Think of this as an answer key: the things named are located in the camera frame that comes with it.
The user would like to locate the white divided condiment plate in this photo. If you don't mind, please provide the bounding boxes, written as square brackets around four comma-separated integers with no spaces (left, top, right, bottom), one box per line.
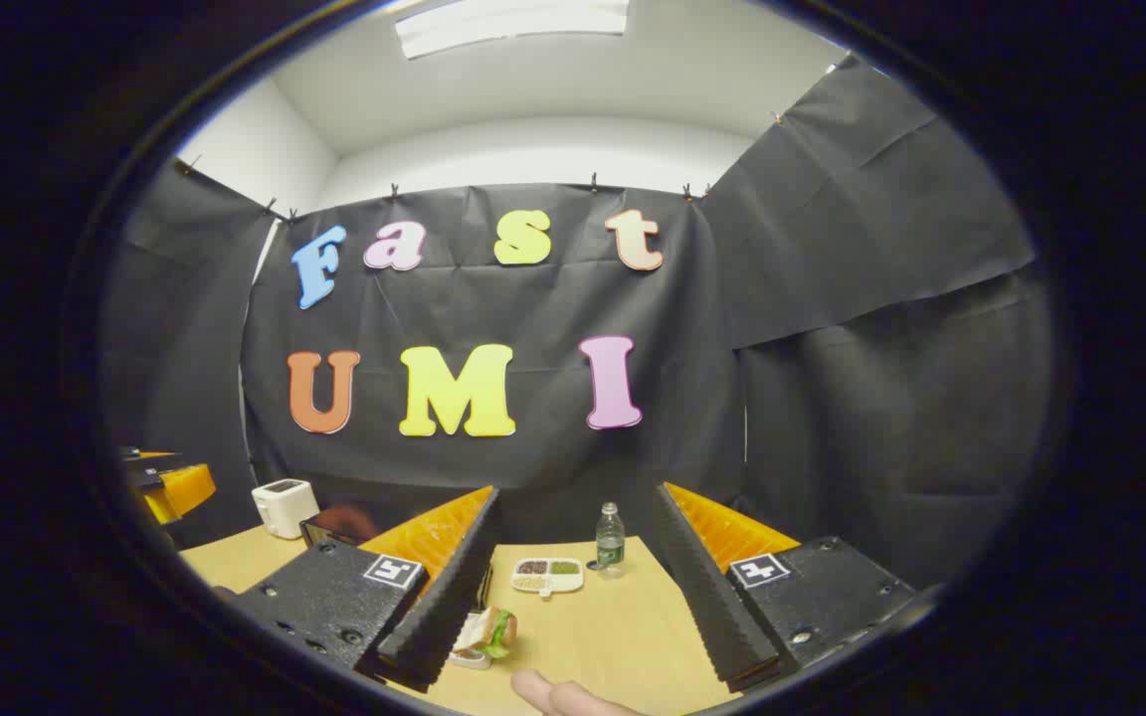
[510,557,585,599]

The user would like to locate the black backdrop cloth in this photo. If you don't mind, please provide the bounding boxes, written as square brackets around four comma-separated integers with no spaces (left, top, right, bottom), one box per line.
[100,55,1056,593]

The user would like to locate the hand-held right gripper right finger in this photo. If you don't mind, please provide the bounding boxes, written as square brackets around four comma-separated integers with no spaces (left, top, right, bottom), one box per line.
[653,482,917,694]

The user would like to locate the clear plastic water bottle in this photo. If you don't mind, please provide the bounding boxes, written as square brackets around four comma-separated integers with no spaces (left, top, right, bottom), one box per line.
[596,502,627,580]

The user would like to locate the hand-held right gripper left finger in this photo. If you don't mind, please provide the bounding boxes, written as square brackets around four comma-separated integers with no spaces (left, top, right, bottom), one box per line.
[230,485,501,694]

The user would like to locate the white toaster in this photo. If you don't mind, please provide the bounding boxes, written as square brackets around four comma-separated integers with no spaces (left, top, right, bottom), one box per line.
[252,478,320,540]

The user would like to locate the lettuce sandwich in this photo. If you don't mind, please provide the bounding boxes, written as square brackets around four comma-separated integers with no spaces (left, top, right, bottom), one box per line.
[454,607,519,659]

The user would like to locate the ceiling light panel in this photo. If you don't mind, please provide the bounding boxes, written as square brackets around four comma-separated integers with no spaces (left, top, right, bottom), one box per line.
[394,0,631,59]

